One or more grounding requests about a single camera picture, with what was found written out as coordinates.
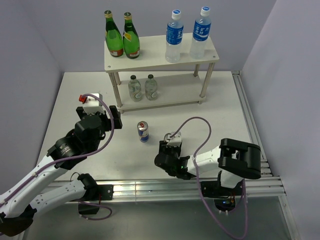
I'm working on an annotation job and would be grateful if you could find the clear chang bottle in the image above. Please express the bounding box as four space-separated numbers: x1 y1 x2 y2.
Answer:
128 75 142 102
144 74 158 101

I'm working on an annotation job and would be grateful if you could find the small pocari sweat bottle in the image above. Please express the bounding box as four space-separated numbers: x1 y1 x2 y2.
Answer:
165 9 184 63

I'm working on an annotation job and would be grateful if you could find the large pocari sweat bottle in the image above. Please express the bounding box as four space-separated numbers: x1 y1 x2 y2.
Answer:
189 6 212 60

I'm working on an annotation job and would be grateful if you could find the red bull can front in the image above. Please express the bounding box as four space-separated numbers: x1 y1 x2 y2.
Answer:
163 132 173 143

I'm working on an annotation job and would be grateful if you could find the red bull can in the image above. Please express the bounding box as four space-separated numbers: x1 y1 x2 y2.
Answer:
163 132 173 143
137 121 149 143

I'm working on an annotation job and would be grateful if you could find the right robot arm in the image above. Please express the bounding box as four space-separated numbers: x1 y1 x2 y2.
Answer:
154 138 262 195

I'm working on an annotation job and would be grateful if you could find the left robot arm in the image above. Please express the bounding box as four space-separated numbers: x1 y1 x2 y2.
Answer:
0 105 123 237

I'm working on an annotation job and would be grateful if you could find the white two-tier shelf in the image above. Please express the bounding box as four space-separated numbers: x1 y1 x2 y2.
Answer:
104 33 220 113

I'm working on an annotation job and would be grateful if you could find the red bull can rear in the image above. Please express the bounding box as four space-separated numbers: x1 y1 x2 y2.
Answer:
137 121 149 143

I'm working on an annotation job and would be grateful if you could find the green glass bottle left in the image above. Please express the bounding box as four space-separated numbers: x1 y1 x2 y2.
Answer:
104 10 124 57

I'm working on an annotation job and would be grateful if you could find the green glass bottle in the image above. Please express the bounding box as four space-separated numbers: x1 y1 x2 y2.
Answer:
104 10 124 57
122 12 140 59

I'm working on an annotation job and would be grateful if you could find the green glass bottle right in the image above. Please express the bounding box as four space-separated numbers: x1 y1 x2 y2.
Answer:
122 12 140 59

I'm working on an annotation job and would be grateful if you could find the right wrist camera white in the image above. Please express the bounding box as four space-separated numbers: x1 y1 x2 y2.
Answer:
166 131 182 147

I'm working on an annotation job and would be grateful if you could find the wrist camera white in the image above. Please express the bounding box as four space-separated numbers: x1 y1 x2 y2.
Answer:
78 95 105 115
166 131 182 147

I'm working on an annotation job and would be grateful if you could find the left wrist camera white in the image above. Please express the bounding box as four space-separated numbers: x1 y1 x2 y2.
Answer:
78 95 105 115

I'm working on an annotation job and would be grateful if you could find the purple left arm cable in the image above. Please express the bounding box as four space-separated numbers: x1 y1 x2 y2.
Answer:
0 93 115 221

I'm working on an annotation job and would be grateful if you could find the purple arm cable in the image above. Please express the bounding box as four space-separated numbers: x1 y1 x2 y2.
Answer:
167 116 250 240
0 93 115 221

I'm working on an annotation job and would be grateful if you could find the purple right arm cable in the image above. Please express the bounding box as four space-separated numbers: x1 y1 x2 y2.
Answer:
167 116 250 240

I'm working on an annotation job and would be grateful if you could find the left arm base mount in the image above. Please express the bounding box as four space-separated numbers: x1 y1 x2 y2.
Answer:
77 184 114 218

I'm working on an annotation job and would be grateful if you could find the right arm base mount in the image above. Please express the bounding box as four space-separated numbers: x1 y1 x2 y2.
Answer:
200 180 244 214

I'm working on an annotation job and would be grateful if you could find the aluminium rail frame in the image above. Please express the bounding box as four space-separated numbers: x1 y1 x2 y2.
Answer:
38 71 301 240

